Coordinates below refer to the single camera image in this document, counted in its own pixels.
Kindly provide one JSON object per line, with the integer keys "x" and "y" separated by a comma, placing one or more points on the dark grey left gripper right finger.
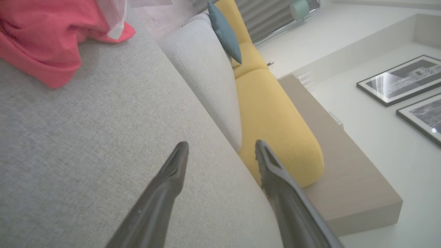
{"x": 289, "y": 206}

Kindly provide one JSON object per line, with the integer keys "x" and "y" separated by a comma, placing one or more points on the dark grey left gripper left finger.
{"x": 158, "y": 199}

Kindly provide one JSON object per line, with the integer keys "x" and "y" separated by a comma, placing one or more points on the red Bulls 23 jersey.
{"x": 41, "y": 34}

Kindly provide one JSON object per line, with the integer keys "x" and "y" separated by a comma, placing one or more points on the light wooden shelf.
{"x": 344, "y": 179}

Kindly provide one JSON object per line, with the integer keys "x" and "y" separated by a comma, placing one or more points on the large yellow sofa cushion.
{"x": 272, "y": 124}

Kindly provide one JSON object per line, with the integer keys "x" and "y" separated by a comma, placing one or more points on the grey fabric sofa seat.
{"x": 86, "y": 155}

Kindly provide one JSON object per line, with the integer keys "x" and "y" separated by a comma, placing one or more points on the white ribbed object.
{"x": 306, "y": 81}

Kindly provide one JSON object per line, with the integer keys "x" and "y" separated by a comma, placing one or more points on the grey sofa back cushion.
{"x": 203, "y": 69}

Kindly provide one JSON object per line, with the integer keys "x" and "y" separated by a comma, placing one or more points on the black framed monochrome picture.
{"x": 403, "y": 81}
{"x": 425, "y": 117}

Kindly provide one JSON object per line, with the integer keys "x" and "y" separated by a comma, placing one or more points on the teal throw pillow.
{"x": 224, "y": 31}

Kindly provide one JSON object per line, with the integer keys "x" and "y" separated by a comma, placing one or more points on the grey pleated curtain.
{"x": 265, "y": 13}

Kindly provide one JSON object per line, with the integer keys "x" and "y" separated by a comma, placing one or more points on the mint green lamp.
{"x": 299, "y": 9}

